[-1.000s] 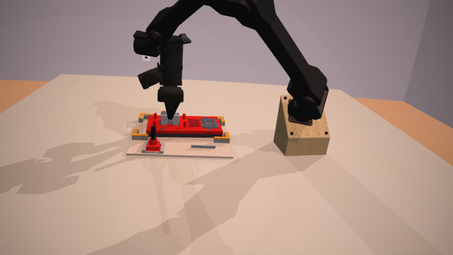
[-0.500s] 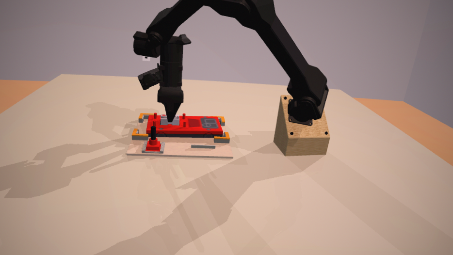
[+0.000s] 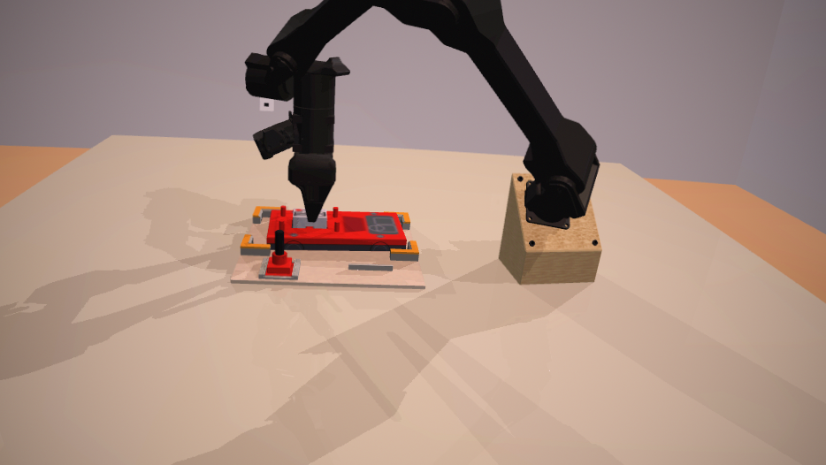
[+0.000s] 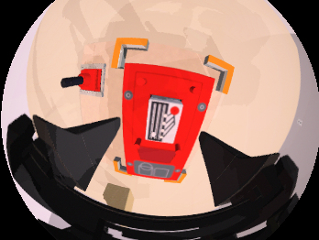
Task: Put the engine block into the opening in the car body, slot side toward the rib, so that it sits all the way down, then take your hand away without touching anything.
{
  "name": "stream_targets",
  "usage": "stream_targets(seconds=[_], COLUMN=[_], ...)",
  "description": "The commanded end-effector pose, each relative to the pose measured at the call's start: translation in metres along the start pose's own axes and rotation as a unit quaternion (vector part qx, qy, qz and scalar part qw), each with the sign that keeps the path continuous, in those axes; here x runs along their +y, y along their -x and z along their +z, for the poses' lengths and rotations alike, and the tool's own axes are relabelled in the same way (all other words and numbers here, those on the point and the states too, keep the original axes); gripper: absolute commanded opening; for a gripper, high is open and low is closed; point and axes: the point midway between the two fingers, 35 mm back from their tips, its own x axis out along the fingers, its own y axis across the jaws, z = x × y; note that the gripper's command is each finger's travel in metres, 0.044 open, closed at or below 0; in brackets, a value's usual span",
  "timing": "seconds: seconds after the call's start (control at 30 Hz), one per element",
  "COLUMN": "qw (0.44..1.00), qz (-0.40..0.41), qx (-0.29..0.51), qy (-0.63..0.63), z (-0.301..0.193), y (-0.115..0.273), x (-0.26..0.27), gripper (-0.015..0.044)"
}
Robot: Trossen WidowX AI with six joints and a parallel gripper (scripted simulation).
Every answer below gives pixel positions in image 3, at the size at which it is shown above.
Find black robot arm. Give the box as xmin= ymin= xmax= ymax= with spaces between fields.
xmin=245 ymin=0 xmax=600 ymax=230

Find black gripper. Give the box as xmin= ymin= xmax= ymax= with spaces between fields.
xmin=287 ymin=105 xmax=336 ymax=222

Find red toy car body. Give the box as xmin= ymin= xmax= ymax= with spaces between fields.
xmin=267 ymin=205 xmax=407 ymax=251

